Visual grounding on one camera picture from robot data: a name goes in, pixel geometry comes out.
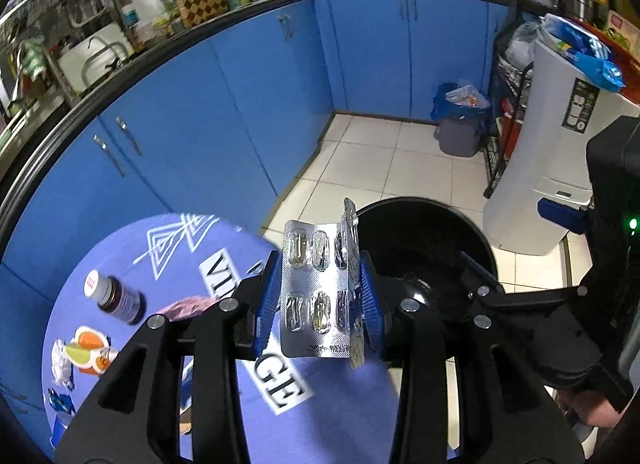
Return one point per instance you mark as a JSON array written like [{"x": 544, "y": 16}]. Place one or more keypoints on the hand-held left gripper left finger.
[{"x": 267, "y": 304}]

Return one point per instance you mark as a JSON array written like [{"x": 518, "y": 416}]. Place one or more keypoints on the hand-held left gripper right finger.
[{"x": 370, "y": 304}]

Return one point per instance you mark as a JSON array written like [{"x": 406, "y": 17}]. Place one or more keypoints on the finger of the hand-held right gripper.
[
  {"x": 560, "y": 211},
  {"x": 480, "y": 274}
]

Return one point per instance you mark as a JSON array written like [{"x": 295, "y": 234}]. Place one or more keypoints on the silver pill blister pack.
[{"x": 310, "y": 294}]

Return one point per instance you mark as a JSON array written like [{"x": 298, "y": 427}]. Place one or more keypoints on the black round trash bin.
[{"x": 425, "y": 234}]

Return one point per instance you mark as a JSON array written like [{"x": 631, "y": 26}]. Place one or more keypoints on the pink checkered wrapper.
[{"x": 187, "y": 308}]

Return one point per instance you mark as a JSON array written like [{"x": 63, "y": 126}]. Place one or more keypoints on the brown medicine bottle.
[{"x": 120, "y": 301}]

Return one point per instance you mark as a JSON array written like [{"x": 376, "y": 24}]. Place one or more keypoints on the fruit print snack cup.
[{"x": 85, "y": 349}]

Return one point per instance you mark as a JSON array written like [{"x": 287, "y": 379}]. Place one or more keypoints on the white wrapper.
[{"x": 62, "y": 364}]

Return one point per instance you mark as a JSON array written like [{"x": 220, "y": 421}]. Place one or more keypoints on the blue foil candy wrapper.
[{"x": 61, "y": 401}]

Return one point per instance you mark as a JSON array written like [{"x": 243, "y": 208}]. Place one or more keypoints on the person's right hand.
[{"x": 595, "y": 409}]

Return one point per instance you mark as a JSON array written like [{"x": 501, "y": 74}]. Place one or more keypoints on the white tall appliance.
[{"x": 540, "y": 143}]

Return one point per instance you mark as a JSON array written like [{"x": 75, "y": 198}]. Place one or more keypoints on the blue snack pack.
[{"x": 585, "y": 51}]

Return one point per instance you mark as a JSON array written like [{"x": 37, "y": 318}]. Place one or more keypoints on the grey bin with blue bag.
[{"x": 457, "y": 136}]

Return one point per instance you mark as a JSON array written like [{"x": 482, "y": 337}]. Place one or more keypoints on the white plastic bag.
[{"x": 522, "y": 43}]

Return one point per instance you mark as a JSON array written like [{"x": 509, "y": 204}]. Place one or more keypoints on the steel pot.
[{"x": 582, "y": 6}]

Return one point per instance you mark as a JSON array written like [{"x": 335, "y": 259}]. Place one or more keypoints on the blue printed tablecloth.
[{"x": 100, "y": 254}]

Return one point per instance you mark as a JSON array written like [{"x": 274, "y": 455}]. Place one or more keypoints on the blue kitchen cabinet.
[{"x": 200, "y": 118}]

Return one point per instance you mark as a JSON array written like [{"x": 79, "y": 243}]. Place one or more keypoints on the black kitchen countertop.
[{"x": 150, "y": 54}]

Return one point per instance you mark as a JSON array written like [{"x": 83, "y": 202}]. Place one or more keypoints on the small chrome faucet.
[{"x": 87, "y": 63}]

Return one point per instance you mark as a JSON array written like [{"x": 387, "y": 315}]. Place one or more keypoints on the green white striped cloth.
[{"x": 32, "y": 58}]

